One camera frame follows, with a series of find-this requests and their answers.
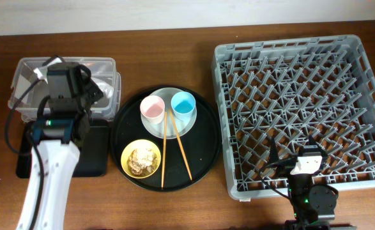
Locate pink cup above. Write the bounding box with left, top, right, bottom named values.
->
left=140, top=95, right=165, bottom=125

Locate grey plate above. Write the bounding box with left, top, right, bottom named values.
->
left=141, top=88, right=197, bottom=139

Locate wooden chopstick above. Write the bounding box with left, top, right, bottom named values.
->
left=161, top=111, right=167, bottom=188
left=169, top=109, right=193, bottom=181

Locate yellow bowl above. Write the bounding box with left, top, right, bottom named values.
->
left=121, top=139, right=162, bottom=179

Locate food scraps pile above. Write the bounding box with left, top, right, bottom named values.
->
left=128, top=148, right=158, bottom=176

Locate blue cup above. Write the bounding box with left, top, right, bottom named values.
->
left=171, top=91, right=196, bottom=120

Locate white napkin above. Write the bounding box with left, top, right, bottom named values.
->
left=91, top=77, right=114, bottom=99

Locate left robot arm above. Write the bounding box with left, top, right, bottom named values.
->
left=17, top=62, right=103, bottom=229

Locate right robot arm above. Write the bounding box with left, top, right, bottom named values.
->
left=265, top=136, right=357, bottom=230

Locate clear plastic waste bin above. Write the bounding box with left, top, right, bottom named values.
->
left=8, top=57, right=121, bottom=122

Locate grey dishwasher rack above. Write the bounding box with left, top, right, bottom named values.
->
left=211, top=34, right=375, bottom=201

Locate black rectangular tray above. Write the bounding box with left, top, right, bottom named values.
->
left=15, top=119, right=110, bottom=179

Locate round black serving tray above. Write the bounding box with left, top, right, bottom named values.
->
left=110, top=86, right=222, bottom=192

